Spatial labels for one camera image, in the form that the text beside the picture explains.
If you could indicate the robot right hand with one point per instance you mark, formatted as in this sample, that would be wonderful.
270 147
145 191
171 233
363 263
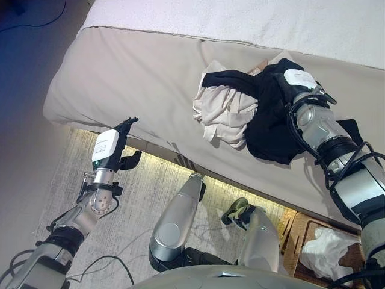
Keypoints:
299 79

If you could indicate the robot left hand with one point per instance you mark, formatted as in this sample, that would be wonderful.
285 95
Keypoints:
105 144

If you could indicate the black garment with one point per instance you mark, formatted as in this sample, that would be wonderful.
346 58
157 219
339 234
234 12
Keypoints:
270 132

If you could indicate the cream garment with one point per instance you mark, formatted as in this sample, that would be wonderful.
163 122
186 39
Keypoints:
222 111

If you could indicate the white garment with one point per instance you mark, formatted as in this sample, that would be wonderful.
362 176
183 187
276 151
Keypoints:
328 253

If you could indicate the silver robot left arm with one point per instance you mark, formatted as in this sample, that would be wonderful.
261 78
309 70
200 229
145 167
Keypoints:
87 213

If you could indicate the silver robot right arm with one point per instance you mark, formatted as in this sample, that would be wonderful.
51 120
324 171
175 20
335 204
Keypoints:
322 126

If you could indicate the beige bed foot cover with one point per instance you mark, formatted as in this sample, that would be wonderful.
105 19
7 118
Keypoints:
135 75

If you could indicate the bed with pale sheet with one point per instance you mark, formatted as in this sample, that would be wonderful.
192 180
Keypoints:
210 18

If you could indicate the brown wicker basket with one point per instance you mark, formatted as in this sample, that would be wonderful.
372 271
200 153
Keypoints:
290 231

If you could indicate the grey striped rug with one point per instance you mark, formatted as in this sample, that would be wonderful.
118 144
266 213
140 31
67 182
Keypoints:
135 195

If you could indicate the silver robot left leg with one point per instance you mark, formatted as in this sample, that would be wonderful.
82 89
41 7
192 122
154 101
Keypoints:
171 228

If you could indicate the silver robot leg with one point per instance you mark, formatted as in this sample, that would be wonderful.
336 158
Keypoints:
171 228
260 241

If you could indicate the grey robot torso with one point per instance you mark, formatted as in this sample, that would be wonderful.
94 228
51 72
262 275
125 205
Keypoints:
195 280

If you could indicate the silver robot right leg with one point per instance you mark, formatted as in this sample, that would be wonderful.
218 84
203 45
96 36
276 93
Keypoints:
260 241

